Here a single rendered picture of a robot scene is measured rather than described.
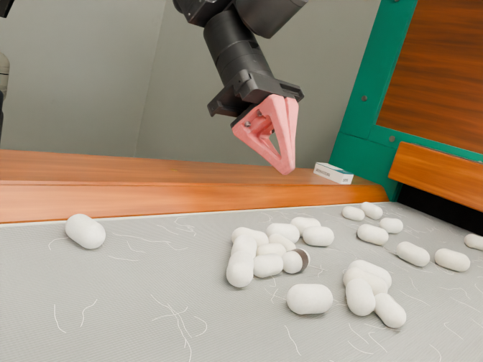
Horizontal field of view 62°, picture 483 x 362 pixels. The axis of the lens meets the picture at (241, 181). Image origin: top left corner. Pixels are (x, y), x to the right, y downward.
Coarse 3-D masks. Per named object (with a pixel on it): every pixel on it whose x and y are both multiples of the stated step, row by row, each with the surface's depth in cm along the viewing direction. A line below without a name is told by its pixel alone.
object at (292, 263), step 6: (288, 252) 34; (294, 252) 34; (306, 252) 35; (282, 258) 34; (288, 258) 34; (294, 258) 33; (300, 258) 34; (288, 264) 33; (294, 264) 33; (300, 264) 34; (288, 270) 34; (294, 270) 33
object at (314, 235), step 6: (306, 228) 42; (312, 228) 42; (318, 228) 42; (324, 228) 42; (306, 234) 42; (312, 234) 41; (318, 234) 41; (324, 234) 42; (330, 234) 42; (306, 240) 42; (312, 240) 41; (318, 240) 41; (324, 240) 42; (330, 240) 42
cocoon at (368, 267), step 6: (354, 264) 35; (360, 264) 35; (366, 264) 35; (372, 264) 35; (366, 270) 35; (372, 270) 35; (378, 270) 35; (384, 270) 35; (378, 276) 34; (384, 276) 34; (390, 282) 34
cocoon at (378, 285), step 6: (348, 270) 34; (354, 270) 33; (360, 270) 34; (348, 276) 33; (354, 276) 33; (360, 276) 33; (366, 276) 33; (372, 276) 33; (348, 282) 33; (372, 282) 33; (378, 282) 32; (384, 282) 33; (372, 288) 32; (378, 288) 32; (384, 288) 32
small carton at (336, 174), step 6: (318, 168) 71; (324, 168) 70; (330, 168) 70; (336, 168) 71; (318, 174) 71; (324, 174) 70; (330, 174) 70; (336, 174) 69; (342, 174) 68; (348, 174) 69; (336, 180) 69; (342, 180) 68; (348, 180) 70
